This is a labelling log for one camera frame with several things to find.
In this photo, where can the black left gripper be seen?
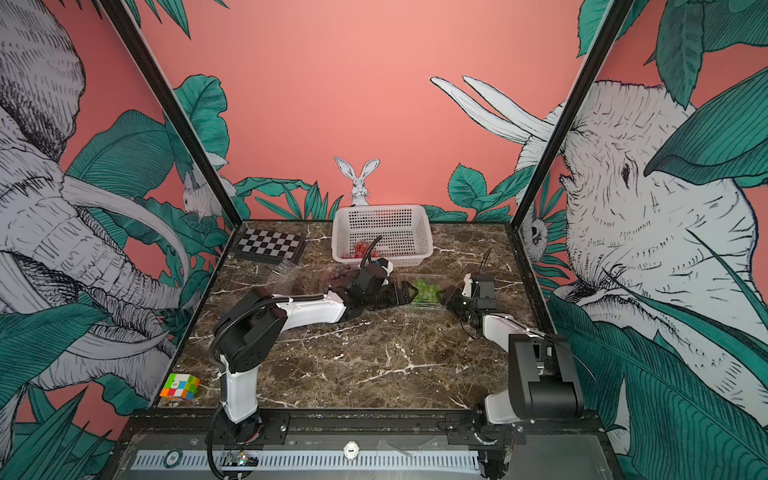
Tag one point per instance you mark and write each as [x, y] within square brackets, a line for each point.
[396, 299]

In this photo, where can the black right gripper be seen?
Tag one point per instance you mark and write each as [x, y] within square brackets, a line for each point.
[452, 300]

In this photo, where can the green grape bunch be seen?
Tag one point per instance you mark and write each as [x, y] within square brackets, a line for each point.
[428, 292]

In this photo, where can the clear plastic clamshell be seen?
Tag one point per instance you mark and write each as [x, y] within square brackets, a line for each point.
[442, 281]
[285, 275]

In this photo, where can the red grape bunch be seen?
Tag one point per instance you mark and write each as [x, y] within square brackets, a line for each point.
[360, 249]

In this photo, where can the clear plastic clamshell container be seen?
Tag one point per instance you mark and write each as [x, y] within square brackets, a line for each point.
[338, 287]

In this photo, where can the purple grape bunch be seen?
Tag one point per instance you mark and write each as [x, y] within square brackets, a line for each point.
[342, 273]

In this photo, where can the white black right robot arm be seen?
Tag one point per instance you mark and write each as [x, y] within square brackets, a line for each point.
[542, 381]

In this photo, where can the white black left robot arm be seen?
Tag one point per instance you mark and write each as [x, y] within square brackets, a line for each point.
[246, 335]

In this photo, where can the white perforated plastic basket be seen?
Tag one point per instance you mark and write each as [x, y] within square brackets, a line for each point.
[405, 230]

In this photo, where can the black white chessboard box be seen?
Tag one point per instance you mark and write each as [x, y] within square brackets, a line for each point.
[271, 247]

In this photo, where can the colourful rubik cube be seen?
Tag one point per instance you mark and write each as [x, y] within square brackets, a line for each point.
[180, 387]

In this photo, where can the white slotted cable duct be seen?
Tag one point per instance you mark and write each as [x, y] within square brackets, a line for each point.
[305, 460]

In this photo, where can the black front mounting rail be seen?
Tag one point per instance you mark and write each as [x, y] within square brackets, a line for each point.
[273, 426]

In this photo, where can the black right frame post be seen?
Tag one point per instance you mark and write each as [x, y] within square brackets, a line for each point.
[605, 37]

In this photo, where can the black frame post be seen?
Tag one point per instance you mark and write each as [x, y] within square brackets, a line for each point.
[605, 37]
[124, 24]

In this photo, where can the black left frame post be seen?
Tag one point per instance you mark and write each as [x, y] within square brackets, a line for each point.
[124, 24]

